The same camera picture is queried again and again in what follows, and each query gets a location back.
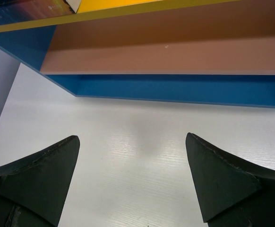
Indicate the Jane Eyre book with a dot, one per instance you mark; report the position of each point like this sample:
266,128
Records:
15,11

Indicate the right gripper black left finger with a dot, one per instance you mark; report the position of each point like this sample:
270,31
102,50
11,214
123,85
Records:
33,189

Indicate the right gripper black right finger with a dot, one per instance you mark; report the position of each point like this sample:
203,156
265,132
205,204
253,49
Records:
231,191

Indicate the blue yellow wooden bookshelf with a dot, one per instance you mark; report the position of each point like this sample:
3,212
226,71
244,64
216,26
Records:
219,52

